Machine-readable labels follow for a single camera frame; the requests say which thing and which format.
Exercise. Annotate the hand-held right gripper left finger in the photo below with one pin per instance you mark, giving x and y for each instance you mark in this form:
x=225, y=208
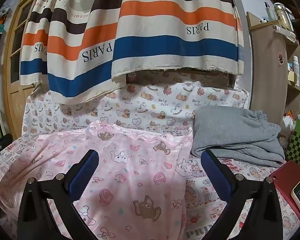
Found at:
x=83, y=172

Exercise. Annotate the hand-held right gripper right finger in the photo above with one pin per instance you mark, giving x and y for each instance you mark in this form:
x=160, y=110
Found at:
x=215, y=172

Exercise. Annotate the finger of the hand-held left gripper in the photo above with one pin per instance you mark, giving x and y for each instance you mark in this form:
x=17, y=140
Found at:
x=0, y=150

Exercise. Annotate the pink printed pants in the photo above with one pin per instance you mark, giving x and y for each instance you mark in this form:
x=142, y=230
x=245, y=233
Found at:
x=130, y=160

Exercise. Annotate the printed bed sheet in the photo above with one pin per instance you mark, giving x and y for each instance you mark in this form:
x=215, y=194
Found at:
x=195, y=205

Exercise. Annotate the grey sweatpants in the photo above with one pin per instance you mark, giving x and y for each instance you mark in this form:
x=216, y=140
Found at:
x=235, y=135

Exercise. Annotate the wooden door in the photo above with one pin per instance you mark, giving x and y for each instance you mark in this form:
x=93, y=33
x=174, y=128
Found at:
x=15, y=100

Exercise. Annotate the red tablet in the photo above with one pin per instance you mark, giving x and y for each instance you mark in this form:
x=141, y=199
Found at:
x=285, y=177

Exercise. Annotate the white bear print sheet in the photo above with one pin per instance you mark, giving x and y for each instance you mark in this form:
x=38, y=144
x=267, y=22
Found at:
x=145, y=105

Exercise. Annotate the wooden shelf unit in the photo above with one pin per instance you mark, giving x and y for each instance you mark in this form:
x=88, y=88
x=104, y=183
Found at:
x=265, y=80

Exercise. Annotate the wide striped hanging cloth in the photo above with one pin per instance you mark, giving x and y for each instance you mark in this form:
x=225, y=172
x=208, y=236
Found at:
x=175, y=52

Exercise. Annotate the white bottle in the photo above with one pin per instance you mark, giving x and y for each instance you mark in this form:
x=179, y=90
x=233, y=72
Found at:
x=296, y=70

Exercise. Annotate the bear sticker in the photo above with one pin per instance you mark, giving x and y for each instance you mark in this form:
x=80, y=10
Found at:
x=281, y=58

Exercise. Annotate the small panda figure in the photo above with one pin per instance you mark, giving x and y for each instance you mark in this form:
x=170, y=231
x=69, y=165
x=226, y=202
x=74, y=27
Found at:
x=263, y=20

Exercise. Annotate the glass jar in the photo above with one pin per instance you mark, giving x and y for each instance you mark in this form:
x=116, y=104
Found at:
x=282, y=15

